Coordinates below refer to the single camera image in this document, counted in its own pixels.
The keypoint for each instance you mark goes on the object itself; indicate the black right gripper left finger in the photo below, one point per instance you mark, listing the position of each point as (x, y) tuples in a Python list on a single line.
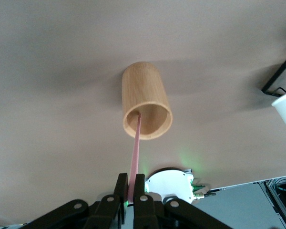
[(109, 205)]

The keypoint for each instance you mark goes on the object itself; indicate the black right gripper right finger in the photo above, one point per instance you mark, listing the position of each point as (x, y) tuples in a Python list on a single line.
[(143, 207)]

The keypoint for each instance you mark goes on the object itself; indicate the pink chopstick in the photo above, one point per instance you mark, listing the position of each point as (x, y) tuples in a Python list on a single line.
[(136, 155)]

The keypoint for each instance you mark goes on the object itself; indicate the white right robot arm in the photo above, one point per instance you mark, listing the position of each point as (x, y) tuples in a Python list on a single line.
[(166, 183)]

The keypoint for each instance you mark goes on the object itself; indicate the black cup rack wooden pegs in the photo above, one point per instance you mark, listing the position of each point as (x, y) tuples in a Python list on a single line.
[(276, 78)]

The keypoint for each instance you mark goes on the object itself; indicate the wooden cylinder holder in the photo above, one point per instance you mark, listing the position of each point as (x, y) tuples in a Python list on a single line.
[(143, 86)]

